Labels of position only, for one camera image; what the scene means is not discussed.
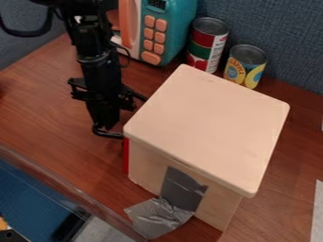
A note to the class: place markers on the yellow blue can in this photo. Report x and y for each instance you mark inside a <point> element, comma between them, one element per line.
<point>245,67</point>

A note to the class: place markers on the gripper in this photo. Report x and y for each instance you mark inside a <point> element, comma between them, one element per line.
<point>101,82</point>

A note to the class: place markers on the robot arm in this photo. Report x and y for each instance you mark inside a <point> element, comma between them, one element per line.
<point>90,31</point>

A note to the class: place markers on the toy microwave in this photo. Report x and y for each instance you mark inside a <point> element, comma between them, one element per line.
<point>162,28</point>

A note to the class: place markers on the red green white can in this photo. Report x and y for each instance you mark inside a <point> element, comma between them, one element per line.
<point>207,47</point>

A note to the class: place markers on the grey tape strip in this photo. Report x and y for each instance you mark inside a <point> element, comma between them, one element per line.
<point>168,211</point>

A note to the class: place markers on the cabinet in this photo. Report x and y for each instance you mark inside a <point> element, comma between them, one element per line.
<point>210,119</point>

